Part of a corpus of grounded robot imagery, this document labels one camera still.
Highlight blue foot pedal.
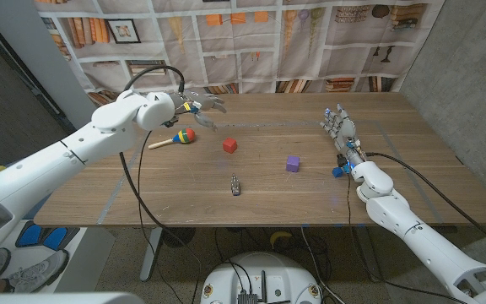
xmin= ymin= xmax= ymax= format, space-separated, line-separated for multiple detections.
xmin=42 ymin=227 xmax=69 ymax=251
xmin=16 ymin=221 xmax=44 ymax=248

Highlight white table leg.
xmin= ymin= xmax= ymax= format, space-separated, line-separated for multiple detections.
xmin=139 ymin=226 xmax=164 ymax=282

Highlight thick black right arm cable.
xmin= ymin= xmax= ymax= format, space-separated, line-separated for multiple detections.
xmin=364 ymin=151 xmax=486 ymax=257

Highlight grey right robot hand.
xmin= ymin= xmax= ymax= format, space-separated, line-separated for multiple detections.
xmin=319 ymin=103 xmax=366 ymax=164

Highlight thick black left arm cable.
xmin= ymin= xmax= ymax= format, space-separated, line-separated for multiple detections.
xmin=118 ymin=64 xmax=204 ymax=304

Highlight grey table leg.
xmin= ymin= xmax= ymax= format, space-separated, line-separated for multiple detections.
xmin=354 ymin=226 xmax=382 ymax=283

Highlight yellow curved object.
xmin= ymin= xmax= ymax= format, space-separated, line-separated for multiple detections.
xmin=269 ymin=231 xmax=294 ymax=249

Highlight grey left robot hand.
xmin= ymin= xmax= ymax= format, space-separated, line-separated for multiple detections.
xmin=165 ymin=89 xmax=228 ymax=133

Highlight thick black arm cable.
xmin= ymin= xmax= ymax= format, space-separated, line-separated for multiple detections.
xmin=364 ymin=151 xmax=486 ymax=257
xmin=118 ymin=64 xmax=204 ymax=304

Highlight colourful wooden maraca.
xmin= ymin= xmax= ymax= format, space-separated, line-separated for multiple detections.
xmin=148 ymin=128 xmax=197 ymax=150

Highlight black round floor object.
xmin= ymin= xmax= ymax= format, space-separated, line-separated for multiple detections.
xmin=161 ymin=226 xmax=197 ymax=248

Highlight printed bookshelf backdrop cloth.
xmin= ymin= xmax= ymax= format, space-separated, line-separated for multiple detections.
xmin=34 ymin=0 xmax=446 ymax=97

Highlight white robot torso base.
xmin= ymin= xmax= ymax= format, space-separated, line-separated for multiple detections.
xmin=200 ymin=252 xmax=323 ymax=304

